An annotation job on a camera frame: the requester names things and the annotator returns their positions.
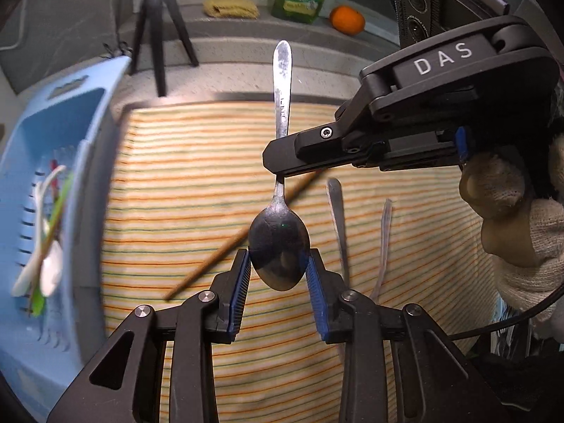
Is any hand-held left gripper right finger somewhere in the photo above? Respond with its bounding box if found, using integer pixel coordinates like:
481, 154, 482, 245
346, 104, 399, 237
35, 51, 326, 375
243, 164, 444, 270
304, 249, 507, 423

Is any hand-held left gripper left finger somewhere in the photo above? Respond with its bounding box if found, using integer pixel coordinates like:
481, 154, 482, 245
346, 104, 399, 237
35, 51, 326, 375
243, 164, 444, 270
46, 249, 253, 423

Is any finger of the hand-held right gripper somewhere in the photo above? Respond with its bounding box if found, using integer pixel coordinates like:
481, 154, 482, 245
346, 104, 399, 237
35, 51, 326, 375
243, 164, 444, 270
263, 92, 477, 174

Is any metal spoon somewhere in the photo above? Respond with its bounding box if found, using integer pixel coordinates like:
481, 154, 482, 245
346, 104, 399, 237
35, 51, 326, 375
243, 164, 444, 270
249, 39, 310, 292

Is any white ceramic spoon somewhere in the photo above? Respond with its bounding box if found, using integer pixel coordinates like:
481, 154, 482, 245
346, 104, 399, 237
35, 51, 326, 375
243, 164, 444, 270
41, 240, 63, 296
12, 165, 67, 297

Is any green silicone spoon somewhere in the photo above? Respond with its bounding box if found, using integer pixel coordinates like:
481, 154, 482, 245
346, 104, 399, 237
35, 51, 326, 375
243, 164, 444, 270
30, 172, 75, 317

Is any blue plastic basket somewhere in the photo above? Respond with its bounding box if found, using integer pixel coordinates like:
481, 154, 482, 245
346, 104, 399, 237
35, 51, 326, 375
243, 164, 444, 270
0, 55, 133, 423

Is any red chopstick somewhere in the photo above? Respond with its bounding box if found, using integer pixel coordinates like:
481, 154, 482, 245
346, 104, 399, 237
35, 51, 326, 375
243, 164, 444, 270
48, 159, 61, 203

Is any person's right hand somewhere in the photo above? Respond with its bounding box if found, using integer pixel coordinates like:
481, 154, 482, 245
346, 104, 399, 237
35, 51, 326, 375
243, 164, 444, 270
458, 134, 564, 323

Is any brown wooden chopstick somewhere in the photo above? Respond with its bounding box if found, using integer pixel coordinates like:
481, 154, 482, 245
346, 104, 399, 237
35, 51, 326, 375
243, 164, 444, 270
164, 170, 324, 301

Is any metal fork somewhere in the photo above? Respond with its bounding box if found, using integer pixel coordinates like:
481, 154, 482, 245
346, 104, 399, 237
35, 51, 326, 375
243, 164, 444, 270
326, 178, 352, 285
369, 198, 394, 301

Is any orange fruit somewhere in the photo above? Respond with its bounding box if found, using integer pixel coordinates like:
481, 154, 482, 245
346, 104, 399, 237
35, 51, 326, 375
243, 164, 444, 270
330, 5, 366, 36

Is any striped cloth mat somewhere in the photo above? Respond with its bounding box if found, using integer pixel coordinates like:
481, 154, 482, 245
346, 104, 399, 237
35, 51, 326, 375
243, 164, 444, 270
101, 103, 503, 423

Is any yellow cloth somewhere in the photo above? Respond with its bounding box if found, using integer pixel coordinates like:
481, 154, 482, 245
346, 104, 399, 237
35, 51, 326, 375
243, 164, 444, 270
203, 0, 260, 21

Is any black tripod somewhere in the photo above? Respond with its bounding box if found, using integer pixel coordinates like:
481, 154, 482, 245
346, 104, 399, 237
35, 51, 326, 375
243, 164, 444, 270
102, 0, 200, 98

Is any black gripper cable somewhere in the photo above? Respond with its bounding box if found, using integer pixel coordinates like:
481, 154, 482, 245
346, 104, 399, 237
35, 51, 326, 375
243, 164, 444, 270
449, 284, 564, 341

